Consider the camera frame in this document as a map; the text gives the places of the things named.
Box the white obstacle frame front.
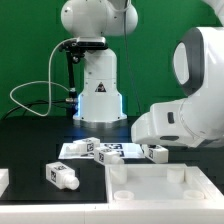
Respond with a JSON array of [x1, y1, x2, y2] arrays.
[[0, 200, 224, 224]]

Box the white block far left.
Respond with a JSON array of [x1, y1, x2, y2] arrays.
[[0, 169, 9, 197]]

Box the white square tabletop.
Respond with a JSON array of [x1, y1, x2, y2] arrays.
[[105, 164, 224, 202]]

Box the white camera cable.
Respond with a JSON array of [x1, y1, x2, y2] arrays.
[[9, 37, 78, 118]]

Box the paper sheet with tags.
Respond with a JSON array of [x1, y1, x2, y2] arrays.
[[58, 143, 144, 159]]

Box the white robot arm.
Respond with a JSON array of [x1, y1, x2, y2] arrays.
[[61, 0, 224, 147]]

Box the black camera on stand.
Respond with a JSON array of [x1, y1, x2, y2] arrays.
[[59, 37, 108, 117]]

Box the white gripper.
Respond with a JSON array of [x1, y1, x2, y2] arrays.
[[131, 100, 187, 146]]

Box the black cables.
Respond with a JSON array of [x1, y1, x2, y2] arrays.
[[0, 0, 143, 122]]

